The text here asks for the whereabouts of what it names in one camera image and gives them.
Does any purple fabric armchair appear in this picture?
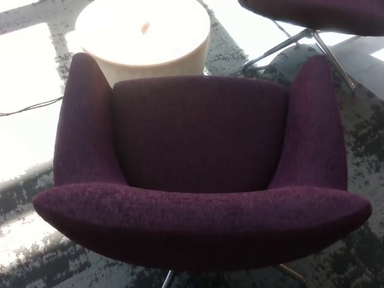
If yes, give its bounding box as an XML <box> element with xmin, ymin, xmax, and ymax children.
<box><xmin>32</xmin><ymin>52</ymin><xmax>373</xmax><ymax>274</ymax></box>

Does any purple armchair seat cushion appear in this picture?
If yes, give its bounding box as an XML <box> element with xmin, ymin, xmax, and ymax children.
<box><xmin>111</xmin><ymin>75</ymin><xmax>289</xmax><ymax>193</ymax></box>

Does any round white side table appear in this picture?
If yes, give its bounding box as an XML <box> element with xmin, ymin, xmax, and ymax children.
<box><xmin>74</xmin><ymin>0</ymin><xmax>211</xmax><ymax>89</ymax></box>

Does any chrome metal armchair leg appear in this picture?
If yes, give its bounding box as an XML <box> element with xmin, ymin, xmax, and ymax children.
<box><xmin>163</xmin><ymin>269</ymin><xmax>176</xmax><ymax>288</ymax></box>

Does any gold metal armchair leg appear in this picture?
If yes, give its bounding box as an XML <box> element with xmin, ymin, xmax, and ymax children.
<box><xmin>274</xmin><ymin>263</ymin><xmax>307</xmax><ymax>286</ymax></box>

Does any purple fabric chair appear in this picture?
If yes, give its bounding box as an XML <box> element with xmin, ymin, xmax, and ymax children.
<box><xmin>238</xmin><ymin>0</ymin><xmax>384</xmax><ymax>37</ymax></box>

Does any thin black floor cable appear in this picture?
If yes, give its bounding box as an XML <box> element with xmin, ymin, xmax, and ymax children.
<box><xmin>0</xmin><ymin>95</ymin><xmax>65</xmax><ymax>117</ymax></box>

